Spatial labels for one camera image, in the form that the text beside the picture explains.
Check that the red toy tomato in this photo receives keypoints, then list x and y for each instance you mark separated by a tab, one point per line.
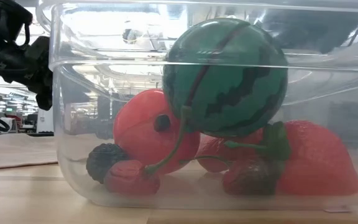
138	140

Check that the medium red toy strawberry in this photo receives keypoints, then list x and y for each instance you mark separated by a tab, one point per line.
216	152

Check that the small toy watermelon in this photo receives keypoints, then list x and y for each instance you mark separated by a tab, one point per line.
228	77

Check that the dark red toy cherry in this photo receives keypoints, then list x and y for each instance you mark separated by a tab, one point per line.
250	179
129	179

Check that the toy blackberry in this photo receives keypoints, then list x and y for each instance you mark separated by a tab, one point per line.
101	158

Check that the large red toy strawberry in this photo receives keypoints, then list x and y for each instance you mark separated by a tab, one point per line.
322	161

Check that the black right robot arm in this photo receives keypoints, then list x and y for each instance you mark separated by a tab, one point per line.
309	31

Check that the clear plastic tupperware container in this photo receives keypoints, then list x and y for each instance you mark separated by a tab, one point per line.
322	93

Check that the white room pillar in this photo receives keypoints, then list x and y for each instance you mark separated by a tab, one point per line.
45	119

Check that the beige cloth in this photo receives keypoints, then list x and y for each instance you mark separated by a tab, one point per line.
11	149

